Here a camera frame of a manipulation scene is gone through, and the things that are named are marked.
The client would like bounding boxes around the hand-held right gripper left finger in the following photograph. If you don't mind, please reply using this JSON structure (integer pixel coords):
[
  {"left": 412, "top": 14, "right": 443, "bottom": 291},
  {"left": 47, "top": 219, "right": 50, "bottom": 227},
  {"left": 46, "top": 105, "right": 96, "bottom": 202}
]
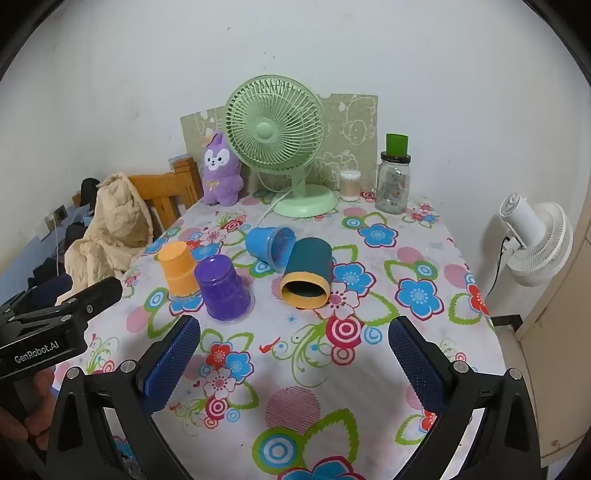
[{"left": 44, "top": 315, "right": 202, "bottom": 480}]

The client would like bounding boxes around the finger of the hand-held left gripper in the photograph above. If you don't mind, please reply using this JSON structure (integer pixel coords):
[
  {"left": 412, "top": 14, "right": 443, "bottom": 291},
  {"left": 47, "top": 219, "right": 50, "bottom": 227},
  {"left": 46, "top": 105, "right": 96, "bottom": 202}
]
[{"left": 58, "top": 276, "right": 124, "bottom": 320}]

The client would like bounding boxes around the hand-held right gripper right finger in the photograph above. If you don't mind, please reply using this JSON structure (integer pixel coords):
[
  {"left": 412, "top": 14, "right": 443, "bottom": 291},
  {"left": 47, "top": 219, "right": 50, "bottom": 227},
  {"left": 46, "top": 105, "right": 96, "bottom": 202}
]
[{"left": 388, "top": 316, "right": 546, "bottom": 480}]

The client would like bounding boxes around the blue plastic cup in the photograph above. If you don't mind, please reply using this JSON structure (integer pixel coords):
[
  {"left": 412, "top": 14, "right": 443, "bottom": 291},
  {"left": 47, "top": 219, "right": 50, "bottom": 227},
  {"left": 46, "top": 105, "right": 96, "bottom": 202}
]
[{"left": 245, "top": 224, "right": 297, "bottom": 273}]

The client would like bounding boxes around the teal cup with yellow rim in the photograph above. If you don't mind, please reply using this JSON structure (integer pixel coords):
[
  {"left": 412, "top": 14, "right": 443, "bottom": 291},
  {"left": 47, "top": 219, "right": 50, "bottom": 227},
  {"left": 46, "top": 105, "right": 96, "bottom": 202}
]
[{"left": 280, "top": 237, "right": 332, "bottom": 310}]

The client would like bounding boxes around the orange plastic cup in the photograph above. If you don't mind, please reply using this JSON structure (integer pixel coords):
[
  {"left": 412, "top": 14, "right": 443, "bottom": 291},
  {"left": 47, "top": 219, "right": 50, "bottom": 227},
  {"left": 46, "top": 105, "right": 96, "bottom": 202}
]
[{"left": 158, "top": 241, "right": 200, "bottom": 297}]

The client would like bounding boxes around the purple plastic cup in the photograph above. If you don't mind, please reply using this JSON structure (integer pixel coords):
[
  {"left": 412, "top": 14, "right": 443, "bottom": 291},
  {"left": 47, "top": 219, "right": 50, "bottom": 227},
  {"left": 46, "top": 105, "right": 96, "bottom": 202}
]
[{"left": 194, "top": 255, "right": 254, "bottom": 321}]

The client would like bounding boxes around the green plastic cup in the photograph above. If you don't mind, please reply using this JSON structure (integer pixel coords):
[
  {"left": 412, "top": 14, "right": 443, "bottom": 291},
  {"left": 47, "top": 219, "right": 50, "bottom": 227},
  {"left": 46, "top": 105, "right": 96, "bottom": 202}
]
[{"left": 385, "top": 133, "right": 411, "bottom": 158}]

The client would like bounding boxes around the person's left hand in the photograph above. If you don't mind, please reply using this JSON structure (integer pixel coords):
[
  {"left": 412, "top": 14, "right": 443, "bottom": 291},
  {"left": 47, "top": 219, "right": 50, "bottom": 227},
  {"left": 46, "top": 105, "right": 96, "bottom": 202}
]
[{"left": 0, "top": 369, "right": 58, "bottom": 452}]

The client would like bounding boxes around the dark clothes pile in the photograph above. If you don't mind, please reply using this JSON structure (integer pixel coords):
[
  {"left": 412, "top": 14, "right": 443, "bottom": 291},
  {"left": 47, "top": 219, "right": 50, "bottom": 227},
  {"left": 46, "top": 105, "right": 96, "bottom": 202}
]
[{"left": 28, "top": 217, "right": 93, "bottom": 296}]

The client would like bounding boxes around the beige jacket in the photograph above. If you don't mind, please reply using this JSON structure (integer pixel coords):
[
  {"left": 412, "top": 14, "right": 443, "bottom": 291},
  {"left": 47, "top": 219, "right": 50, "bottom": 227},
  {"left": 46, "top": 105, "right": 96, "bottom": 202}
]
[{"left": 64, "top": 173, "right": 154, "bottom": 294}]

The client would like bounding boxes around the wooden chair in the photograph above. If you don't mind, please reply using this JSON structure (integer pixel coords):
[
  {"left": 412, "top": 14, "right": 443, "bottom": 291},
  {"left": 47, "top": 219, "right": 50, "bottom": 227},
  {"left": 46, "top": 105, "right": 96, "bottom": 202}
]
[{"left": 71, "top": 157, "right": 204, "bottom": 232}]

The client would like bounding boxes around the floral tablecloth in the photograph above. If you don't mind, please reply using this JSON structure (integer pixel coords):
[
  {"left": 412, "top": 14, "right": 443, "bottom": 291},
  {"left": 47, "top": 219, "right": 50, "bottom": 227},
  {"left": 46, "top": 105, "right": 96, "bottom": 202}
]
[{"left": 55, "top": 189, "right": 506, "bottom": 480}]

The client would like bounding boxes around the beige cabinet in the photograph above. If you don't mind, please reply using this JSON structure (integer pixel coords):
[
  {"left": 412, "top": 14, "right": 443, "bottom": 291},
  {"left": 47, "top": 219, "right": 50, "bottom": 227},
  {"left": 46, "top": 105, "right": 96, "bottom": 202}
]
[{"left": 494, "top": 185, "right": 591, "bottom": 462}]

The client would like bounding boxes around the purple plush toy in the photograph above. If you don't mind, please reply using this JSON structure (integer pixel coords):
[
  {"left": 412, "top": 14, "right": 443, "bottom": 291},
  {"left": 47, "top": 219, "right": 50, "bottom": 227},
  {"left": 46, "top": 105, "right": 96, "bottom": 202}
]
[{"left": 199, "top": 130, "right": 245, "bottom": 207}]

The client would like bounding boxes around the white clip fan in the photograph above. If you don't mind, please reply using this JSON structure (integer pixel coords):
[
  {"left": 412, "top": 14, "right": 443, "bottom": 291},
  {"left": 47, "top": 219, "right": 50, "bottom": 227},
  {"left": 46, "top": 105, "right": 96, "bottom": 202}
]
[{"left": 499, "top": 194, "right": 574, "bottom": 288}]

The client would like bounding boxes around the glass jar with black lid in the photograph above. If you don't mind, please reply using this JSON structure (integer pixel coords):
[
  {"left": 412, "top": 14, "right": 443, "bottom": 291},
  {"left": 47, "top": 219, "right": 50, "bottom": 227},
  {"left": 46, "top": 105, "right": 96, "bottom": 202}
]
[{"left": 375, "top": 151, "right": 411, "bottom": 214}]

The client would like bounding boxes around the cotton swab container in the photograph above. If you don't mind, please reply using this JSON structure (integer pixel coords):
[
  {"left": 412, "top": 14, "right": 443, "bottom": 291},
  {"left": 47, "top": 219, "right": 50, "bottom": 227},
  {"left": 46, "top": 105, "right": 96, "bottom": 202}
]
[{"left": 339, "top": 169, "right": 362, "bottom": 203}]

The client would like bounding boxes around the green desk fan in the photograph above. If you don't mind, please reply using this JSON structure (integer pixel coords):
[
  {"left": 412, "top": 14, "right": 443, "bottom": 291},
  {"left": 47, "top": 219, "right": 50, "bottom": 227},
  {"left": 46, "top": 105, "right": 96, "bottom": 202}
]
[{"left": 225, "top": 76, "right": 340, "bottom": 219}]

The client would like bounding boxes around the patterned beige board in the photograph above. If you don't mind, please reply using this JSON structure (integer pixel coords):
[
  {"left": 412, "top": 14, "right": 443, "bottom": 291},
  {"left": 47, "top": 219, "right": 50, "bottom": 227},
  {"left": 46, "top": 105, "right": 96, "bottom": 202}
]
[{"left": 180, "top": 92, "right": 379, "bottom": 195}]

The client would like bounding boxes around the wall socket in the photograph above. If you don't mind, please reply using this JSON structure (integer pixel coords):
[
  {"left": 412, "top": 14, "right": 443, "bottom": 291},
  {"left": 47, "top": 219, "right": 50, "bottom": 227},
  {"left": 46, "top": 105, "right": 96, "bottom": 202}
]
[{"left": 45, "top": 206, "right": 68, "bottom": 233}]

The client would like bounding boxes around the black fan cable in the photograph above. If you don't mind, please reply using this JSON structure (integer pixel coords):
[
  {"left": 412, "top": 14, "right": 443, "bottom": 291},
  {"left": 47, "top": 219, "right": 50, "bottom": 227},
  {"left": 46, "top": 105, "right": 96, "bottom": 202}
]
[{"left": 487, "top": 237, "right": 509, "bottom": 296}]

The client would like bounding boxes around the white fan cable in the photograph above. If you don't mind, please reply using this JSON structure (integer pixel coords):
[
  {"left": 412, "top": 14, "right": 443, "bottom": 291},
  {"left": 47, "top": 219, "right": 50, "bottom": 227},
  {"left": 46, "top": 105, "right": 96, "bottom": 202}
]
[{"left": 256, "top": 168, "right": 294, "bottom": 227}]

